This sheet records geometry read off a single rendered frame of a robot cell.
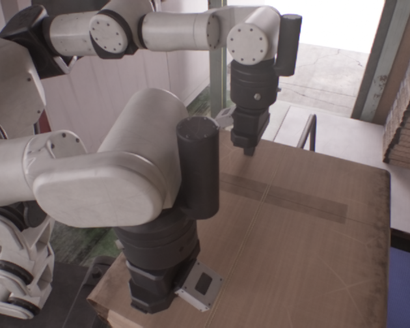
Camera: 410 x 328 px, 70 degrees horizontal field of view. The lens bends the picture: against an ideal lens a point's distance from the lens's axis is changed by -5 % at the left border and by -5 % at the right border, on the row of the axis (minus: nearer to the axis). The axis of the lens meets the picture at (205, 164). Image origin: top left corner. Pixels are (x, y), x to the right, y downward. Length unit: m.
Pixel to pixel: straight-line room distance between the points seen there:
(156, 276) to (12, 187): 0.17
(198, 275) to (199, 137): 0.20
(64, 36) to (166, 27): 0.24
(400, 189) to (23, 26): 2.15
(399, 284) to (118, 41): 1.54
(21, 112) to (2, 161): 0.39
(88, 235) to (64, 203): 1.77
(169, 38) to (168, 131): 0.34
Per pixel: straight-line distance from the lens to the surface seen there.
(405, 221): 2.10
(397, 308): 1.65
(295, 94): 3.25
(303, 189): 0.61
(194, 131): 0.24
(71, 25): 0.71
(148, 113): 0.27
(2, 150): 0.34
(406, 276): 1.75
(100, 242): 1.97
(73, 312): 1.57
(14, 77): 0.69
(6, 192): 0.34
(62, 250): 2.03
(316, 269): 0.51
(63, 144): 0.31
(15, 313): 1.56
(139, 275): 0.37
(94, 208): 0.25
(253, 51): 0.49
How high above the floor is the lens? 1.53
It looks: 42 degrees down
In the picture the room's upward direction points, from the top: 3 degrees counter-clockwise
